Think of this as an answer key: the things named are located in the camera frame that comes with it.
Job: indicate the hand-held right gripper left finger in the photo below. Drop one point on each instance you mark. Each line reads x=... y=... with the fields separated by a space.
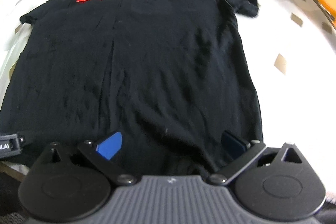
x=111 y=145

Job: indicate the black t-shirt with red print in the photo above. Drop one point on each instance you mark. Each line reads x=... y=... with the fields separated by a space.
x=144 y=69

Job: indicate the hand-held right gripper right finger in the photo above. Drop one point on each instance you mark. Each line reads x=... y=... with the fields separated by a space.
x=233 y=146

